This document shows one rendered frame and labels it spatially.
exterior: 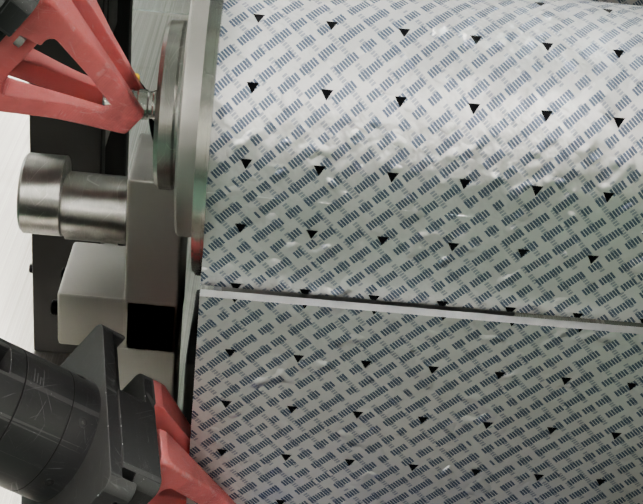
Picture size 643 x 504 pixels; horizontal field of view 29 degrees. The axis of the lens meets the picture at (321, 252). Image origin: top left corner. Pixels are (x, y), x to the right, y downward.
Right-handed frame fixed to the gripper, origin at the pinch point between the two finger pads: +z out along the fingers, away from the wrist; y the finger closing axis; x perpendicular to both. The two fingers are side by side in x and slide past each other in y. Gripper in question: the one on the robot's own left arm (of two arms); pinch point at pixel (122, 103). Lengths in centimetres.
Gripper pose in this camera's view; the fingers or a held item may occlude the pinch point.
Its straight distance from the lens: 58.5
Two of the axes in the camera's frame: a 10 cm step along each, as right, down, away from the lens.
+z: 7.1, 5.3, 4.6
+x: 7.0, -5.9, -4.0
